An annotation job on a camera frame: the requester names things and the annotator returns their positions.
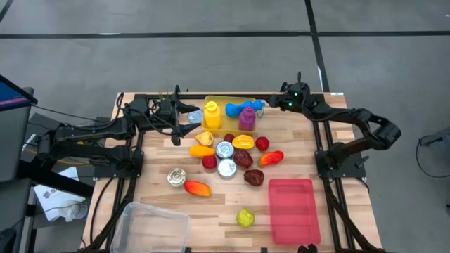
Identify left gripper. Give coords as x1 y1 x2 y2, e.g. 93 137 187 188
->
153 98 203 148

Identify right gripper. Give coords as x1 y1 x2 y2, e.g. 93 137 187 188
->
269 72 313 114

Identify yellow plastic bottle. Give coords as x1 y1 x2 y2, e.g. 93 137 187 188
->
204 100 222 130

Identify yellow toy pear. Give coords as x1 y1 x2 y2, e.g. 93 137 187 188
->
195 131 214 147

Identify purple plastic bottle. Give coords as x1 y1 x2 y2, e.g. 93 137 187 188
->
238 106 257 132

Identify blue plastic bottle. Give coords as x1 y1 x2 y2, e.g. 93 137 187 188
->
224 99 266 119

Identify yellow translucent plastic bin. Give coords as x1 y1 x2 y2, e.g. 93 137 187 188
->
201 94 257 138

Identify red toy apple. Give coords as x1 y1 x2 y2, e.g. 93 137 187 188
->
202 155 218 170
255 136 271 152

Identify silver tin can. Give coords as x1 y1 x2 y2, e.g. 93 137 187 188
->
215 141 236 160
166 167 188 188
217 158 238 179
187 109 205 125

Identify dark red textured fruit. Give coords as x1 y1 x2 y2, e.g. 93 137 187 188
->
233 148 254 169

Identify dark maroon toy fruit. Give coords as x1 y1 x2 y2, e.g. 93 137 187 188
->
243 169 265 188

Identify pink translucent plastic bin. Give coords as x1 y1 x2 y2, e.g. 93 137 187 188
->
268 178 322 246

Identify clear plastic bin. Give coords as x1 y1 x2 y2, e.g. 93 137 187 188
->
110 202 192 253

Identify green toy apple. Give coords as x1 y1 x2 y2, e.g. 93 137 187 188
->
236 208 256 229

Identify black stand beam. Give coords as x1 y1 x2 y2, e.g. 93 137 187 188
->
17 160 95 198

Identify clear plastic cup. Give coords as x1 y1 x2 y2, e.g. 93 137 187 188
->
58 199 89 223

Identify black case with white lettering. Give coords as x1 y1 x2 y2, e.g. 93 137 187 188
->
20 112 66 164

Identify white paper sheets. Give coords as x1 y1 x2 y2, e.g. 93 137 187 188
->
33 166 89 223

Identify grey stand leg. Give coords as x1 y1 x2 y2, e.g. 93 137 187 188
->
418 126 450 148

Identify grey furniture panel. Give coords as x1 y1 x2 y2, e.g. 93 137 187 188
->
0 86 36 253

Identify monitor with blue screen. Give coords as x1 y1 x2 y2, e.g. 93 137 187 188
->
0 74 39 112

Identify black rounded device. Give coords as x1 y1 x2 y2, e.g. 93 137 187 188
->
0 228 18 253

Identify black metal table frame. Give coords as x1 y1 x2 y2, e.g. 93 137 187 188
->
84 91 386 253

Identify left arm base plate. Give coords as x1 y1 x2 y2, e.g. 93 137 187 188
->
93 150 144 179

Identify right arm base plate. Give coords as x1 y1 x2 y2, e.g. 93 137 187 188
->
315 150 367 179

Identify thin black cable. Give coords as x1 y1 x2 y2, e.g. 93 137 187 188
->
31 103 112 124

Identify yellow cable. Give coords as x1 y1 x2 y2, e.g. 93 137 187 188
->
23 146 89 167

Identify thick black cable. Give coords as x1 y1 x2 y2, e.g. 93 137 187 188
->
89 177 117 247

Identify black floor cable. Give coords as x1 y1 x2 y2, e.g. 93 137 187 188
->
416 134 450 179

